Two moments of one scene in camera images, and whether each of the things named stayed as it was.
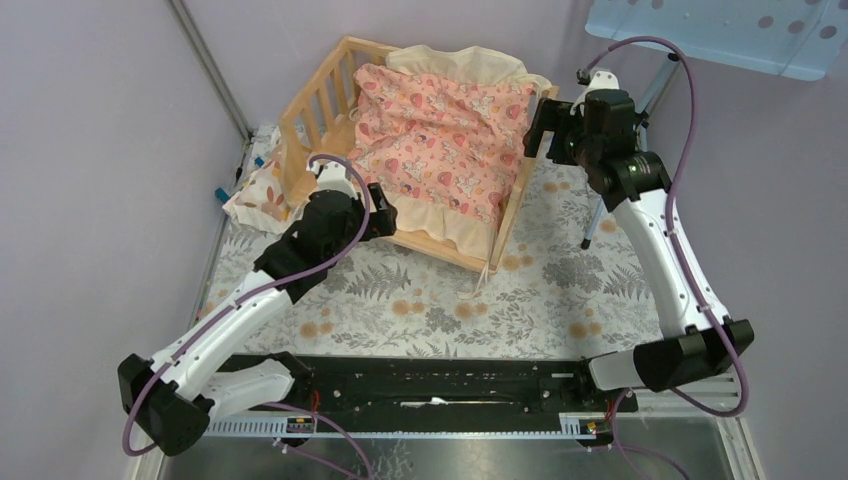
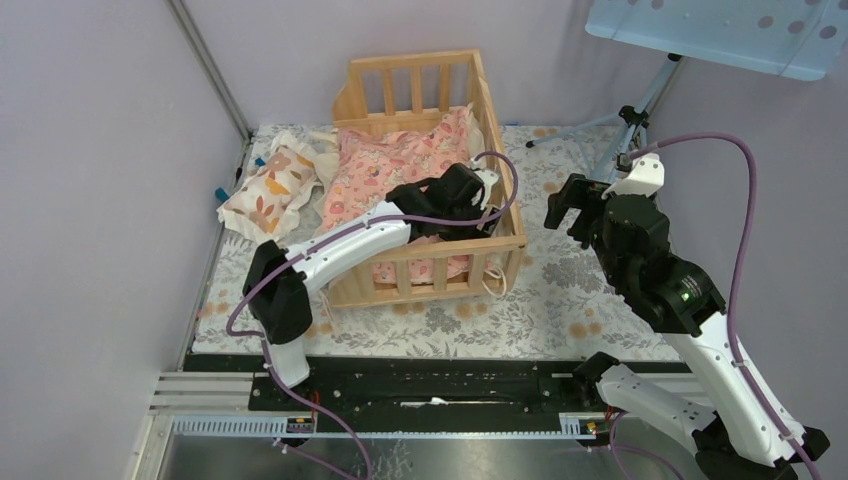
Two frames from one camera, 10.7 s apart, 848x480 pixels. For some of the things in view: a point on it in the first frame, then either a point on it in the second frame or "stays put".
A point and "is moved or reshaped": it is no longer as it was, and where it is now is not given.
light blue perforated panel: (797, 37) stays put
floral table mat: (571, 275) stays put
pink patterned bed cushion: (442, 130) is moved or reshaped
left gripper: (380, 222) → (472, 232)
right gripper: (556, 117) → (581, 193)
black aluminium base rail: (349, 384) stays put
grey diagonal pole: (198, 44) stays put
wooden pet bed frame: (317, 119) → (427, 86)
